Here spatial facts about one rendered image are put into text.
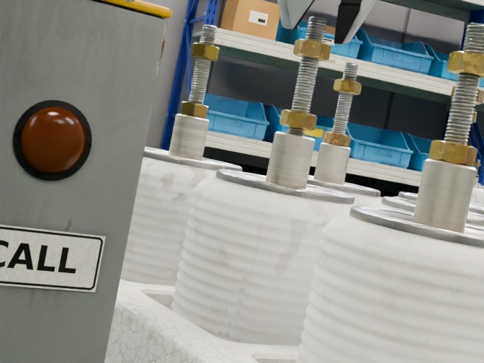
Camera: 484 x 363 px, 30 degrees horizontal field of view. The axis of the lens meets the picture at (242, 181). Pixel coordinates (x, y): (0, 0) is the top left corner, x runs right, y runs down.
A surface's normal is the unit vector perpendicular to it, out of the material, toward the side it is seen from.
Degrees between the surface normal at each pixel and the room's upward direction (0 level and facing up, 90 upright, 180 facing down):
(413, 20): 90
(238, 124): 95
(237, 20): 90
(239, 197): 57
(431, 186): 90
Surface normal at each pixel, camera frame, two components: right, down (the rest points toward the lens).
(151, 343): -0.84, -0.14
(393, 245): -0.33, -0.57
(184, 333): 0.19, -0.98
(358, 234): -0.56, -0.63
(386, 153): 0.26, 0.19
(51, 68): 0.51, 0.14
